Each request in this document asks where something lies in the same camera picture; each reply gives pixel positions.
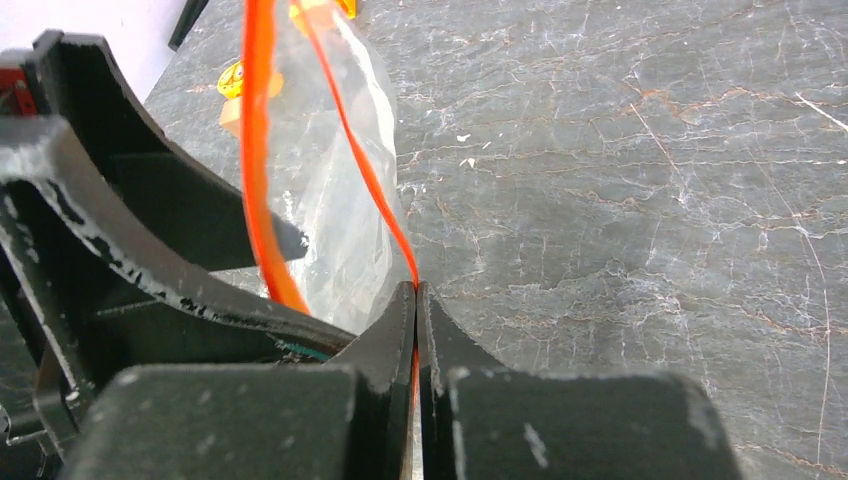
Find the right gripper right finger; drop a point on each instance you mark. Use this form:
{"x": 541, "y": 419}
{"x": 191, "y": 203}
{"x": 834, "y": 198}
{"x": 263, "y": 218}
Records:
{"x": 483, "y": 420}

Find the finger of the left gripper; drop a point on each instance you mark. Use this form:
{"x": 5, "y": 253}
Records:
{"x": 193, "y": 211}

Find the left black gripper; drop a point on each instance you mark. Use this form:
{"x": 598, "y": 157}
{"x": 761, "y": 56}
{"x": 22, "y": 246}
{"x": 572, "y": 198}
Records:
{"x": 110, "y": 269}

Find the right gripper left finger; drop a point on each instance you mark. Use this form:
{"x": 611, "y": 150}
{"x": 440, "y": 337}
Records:
{"x": 348, "y": 418}

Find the clear zip bag orange zipper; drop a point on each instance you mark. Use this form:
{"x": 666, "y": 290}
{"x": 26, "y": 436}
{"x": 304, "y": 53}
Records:
{"x": 319, "y": 164}

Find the wooden cube left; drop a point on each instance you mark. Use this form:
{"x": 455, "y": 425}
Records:
{"x": 230, "y": 116}

